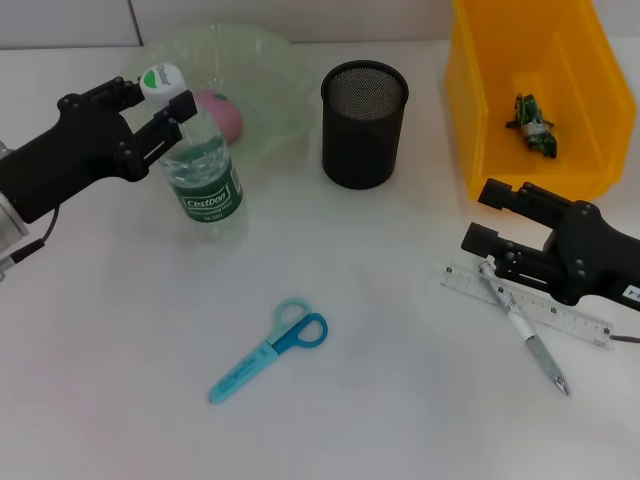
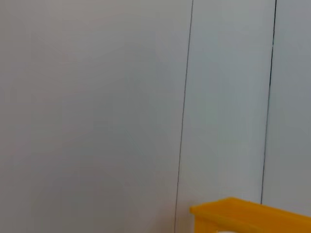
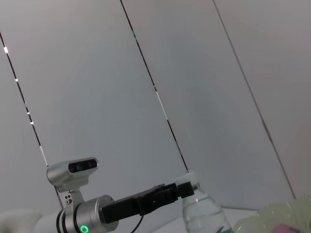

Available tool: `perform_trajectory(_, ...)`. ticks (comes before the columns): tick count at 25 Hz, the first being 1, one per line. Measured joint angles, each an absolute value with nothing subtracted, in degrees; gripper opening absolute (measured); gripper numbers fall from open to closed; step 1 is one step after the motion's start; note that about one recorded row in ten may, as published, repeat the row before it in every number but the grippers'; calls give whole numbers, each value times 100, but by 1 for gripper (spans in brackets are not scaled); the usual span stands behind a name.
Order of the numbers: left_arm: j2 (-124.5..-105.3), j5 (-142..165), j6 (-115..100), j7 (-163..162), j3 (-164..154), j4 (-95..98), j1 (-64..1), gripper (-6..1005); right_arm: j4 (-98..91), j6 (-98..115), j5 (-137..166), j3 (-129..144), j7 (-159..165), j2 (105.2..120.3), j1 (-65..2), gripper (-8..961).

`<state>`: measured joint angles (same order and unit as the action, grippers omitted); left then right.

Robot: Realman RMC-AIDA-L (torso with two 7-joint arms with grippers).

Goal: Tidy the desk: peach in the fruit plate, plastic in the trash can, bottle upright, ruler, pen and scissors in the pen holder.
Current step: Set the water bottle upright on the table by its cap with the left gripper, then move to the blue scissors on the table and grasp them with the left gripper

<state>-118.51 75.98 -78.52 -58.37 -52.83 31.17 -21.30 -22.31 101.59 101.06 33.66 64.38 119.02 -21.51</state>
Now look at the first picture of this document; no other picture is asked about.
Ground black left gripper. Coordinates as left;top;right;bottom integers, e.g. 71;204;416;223
0;75;198;224

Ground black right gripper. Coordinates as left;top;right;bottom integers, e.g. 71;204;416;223
460;178;640;314

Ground transparent plastic ruler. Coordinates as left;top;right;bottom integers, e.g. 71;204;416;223
439;260;615;351

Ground clear green label water bottle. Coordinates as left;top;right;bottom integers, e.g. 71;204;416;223
138;62;250;246

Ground blue sheathed scissors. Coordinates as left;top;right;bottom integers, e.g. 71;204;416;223
208;297;329;405

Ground pink peach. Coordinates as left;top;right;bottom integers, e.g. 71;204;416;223
192;89;245;146

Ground white grey ballpoint pen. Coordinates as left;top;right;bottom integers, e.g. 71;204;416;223
477;254;571;396

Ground green glass fruit plate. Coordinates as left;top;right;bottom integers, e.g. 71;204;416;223
122;22;316;171

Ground black mesh pen holder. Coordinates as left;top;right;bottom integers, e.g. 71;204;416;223
319;59;410;190

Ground yellow plastic storage bin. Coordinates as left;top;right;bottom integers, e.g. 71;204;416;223
444;0;639;205

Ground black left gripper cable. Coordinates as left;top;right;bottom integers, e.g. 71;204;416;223
7;203;62;266

